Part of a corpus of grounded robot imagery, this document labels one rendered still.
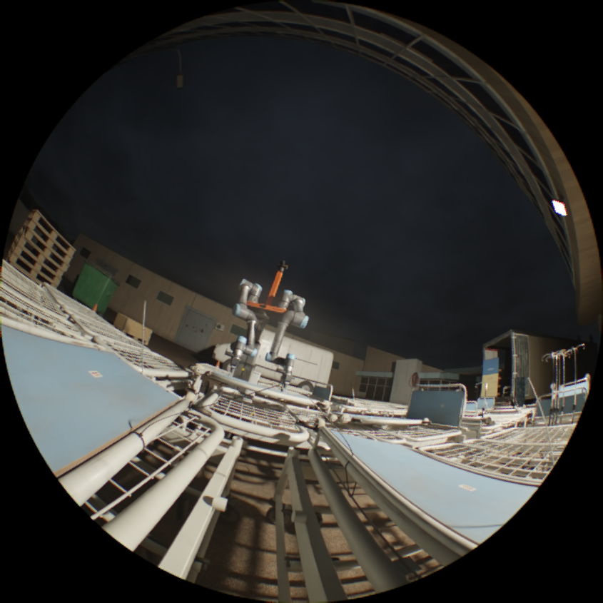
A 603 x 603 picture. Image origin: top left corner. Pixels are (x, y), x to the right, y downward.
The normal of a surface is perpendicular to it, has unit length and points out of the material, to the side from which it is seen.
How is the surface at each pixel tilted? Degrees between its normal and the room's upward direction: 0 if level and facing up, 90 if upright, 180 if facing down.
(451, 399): 90
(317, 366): 88
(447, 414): 90
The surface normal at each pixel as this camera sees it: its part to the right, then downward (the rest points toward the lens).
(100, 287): 0.55, -0.12
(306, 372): 0.38, -0.29
